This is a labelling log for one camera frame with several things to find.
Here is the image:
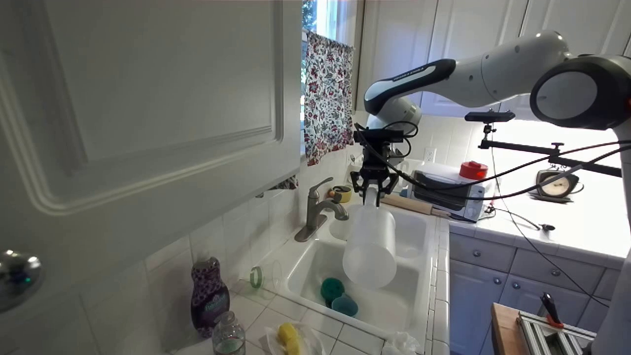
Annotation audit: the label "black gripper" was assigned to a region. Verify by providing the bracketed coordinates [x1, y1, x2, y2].
[348, 126, 402, 197]

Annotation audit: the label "translucent plastic jug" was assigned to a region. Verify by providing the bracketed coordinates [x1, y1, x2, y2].
[343, 183, 396, 289]

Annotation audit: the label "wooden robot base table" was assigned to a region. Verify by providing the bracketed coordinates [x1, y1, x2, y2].
[490, 303, 528, 355]

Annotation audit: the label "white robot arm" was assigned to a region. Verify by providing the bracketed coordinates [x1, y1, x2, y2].
[352, 31, 631, 207]

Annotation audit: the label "teal cup in sink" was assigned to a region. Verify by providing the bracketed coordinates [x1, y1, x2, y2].
[331, 293, 358, 315]

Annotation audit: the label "white double kitchen sink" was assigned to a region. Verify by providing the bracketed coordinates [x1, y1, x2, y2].
[285, 205, 447, 341]

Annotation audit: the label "wooden rolling pin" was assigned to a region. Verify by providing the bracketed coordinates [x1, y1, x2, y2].
[380, 195, 449, 216]

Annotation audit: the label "brushed metal faucet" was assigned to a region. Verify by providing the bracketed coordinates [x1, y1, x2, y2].
[293, 179, 348, 242]

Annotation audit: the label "red lidded container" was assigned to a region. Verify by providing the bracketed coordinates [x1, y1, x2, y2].
[459, 159, 487, 179]

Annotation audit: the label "floral curtain left panel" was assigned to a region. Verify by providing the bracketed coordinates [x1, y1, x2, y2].
[303, 31, 352, 165]

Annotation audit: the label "white lower cabinet drawers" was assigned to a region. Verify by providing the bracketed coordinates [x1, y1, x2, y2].
[449, 224, 621, 355]

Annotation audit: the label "small green-rimmed glass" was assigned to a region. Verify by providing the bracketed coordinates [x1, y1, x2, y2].
[248, 266, 262, 289]

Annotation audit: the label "yellow sponge in bag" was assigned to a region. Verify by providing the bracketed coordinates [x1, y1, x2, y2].
[264, 321, 319, 355]

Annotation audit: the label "round kitchen scale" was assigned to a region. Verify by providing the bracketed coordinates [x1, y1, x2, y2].
[532, 167, 579, 203]

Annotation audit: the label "purple dish soap bottle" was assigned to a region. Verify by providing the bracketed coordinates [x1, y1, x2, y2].
[191, 256, 230, 337]

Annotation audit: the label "clear plastic bottle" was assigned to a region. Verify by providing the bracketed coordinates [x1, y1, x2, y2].
[210, 311, 246, 355]

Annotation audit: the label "white upper cabinet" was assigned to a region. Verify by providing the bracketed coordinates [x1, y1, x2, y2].
[0, 0, 301, 325]

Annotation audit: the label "metal cabinet knob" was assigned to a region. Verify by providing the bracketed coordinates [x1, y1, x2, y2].
[0, 248, 43, 311]

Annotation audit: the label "black camera tripod stand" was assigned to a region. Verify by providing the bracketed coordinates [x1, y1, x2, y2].
[463, 108, 623, 179]

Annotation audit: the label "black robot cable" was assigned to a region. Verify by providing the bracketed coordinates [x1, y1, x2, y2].
[356, 118, 631, 203]

